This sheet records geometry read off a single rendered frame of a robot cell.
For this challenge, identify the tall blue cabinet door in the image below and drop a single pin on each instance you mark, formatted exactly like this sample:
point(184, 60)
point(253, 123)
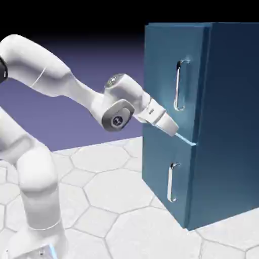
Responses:
point(161, 81)

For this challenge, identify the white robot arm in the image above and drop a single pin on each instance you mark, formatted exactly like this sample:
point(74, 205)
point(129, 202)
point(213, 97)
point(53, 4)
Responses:
point(50, 70)

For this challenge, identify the short blue cabinet door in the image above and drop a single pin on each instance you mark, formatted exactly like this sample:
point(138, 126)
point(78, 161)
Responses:
point(157, 172)

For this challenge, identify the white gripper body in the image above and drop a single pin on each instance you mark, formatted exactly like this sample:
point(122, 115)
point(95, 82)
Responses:
point(167, 121)

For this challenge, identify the blue painted cabinet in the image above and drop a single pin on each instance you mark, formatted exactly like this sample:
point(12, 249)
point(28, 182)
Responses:
point(226, 121)

